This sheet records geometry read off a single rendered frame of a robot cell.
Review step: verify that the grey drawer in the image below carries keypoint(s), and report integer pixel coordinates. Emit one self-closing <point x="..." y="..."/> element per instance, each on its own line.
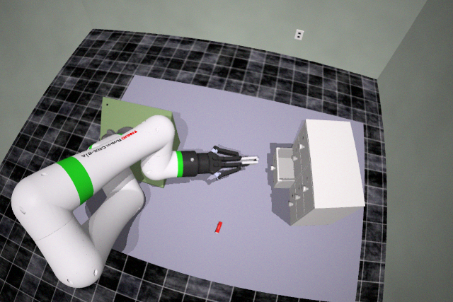
<point x="283" y="173"/>
<point x="303" y="138"/>
<point x="293" y="204"/>
<point x="297" y="159"/>
<point x="299" y="197"/>
<point x="308" y="189"/>

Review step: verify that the small white chest of drawers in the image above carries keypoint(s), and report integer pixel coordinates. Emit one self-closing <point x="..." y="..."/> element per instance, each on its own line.
<point x="335" y="171"/>

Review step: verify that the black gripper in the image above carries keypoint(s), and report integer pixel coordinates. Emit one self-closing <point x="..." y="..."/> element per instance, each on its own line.
<point x="211" y="163"/>

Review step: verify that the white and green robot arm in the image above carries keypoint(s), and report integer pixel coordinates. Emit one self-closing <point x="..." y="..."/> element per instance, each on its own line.
<point x="44" y="201"/>

